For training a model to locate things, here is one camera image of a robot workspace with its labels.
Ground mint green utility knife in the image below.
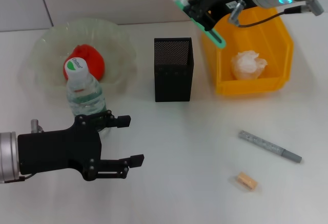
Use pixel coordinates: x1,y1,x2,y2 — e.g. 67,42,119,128
168,0,227,49

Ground grey marker pen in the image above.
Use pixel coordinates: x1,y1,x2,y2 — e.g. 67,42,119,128
238,130,302,164

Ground yellow plastic bin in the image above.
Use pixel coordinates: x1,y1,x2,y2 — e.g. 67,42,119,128
199,0,295,96

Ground black mesh pen holder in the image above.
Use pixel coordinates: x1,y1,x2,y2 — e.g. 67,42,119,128
153,37,194,103

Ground red-orange toy orange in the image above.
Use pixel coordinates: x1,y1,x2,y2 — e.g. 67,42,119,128
63,44,105,83

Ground white paper ball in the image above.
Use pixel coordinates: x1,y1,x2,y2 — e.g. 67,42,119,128
230,50,269,80

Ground clear green-label water bottle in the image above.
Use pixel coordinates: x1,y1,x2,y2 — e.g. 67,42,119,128
63,57,111,137

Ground pale green glass fruit plate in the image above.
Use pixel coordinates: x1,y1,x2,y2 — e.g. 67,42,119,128
27,17,139,99

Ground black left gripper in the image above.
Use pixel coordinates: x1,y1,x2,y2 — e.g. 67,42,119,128
17,110,145,181

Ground small beige eraser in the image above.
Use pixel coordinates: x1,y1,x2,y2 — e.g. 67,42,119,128
235,172,258,191

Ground left gripper cable with connector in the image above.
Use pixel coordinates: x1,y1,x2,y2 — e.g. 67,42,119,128
17,119,44,182

